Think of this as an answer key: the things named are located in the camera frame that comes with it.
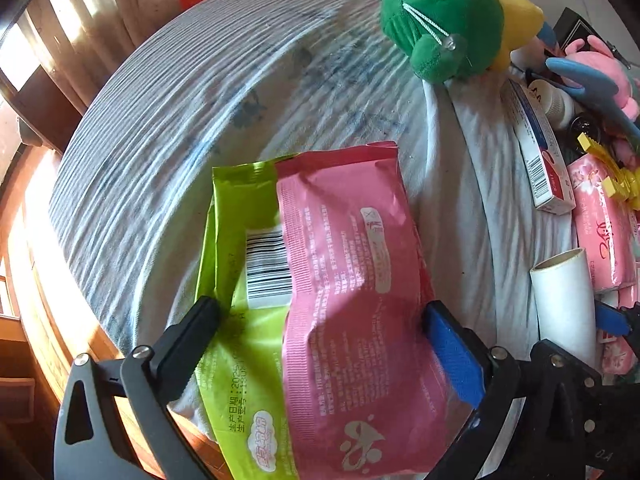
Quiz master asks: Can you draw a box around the pink tissue pack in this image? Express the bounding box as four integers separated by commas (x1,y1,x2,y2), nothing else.
566,153,640,294
594,284,640,377

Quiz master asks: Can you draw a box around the white red toothpaste box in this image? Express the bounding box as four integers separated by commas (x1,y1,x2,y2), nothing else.
506,79,578,217

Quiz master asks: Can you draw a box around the beige curtain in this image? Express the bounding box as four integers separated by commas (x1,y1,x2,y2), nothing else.
24,0,147,117

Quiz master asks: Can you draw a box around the green frog plush toy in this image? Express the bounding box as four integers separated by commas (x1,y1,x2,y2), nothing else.
353,0,507,86

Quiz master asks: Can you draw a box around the pink plush with blue part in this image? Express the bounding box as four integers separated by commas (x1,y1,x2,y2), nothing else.
536,21,640,142

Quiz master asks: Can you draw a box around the pink printed packet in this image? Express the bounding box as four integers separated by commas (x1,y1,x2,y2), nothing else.
274,140,477,479

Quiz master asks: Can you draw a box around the white paper roll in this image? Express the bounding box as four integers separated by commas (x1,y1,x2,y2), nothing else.
529,248,599,362

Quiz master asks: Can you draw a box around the yellow duck plush toy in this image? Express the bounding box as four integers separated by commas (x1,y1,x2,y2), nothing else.
479,0,546,74

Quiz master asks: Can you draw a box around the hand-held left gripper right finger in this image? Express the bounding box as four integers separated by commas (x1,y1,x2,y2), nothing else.
421,299,532,480

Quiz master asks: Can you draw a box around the black round jar lid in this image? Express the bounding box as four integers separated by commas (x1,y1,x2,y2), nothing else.
566,114,602,149

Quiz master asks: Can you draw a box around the pink plush toy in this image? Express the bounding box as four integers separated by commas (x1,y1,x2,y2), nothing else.
564,34,640,122

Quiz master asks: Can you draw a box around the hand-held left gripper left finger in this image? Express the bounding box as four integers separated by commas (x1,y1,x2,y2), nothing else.
53,296,223,480

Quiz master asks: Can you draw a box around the black picture frame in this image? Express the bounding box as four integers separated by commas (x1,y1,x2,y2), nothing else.
551,6,594,47

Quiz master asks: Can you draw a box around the yellow plastic clip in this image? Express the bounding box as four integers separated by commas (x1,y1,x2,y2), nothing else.
576,131,640,212

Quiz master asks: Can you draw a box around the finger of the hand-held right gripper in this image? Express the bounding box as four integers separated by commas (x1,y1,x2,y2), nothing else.
529,339,604,414
594,301,640,338

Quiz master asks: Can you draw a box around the lime green packet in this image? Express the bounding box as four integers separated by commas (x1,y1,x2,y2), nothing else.
193,156,302,480

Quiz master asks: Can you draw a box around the wooden desk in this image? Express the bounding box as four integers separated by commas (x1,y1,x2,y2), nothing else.
9,144,237,480

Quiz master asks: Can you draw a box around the white plastic bottle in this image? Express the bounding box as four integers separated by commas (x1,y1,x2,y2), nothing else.
529,79,577,129

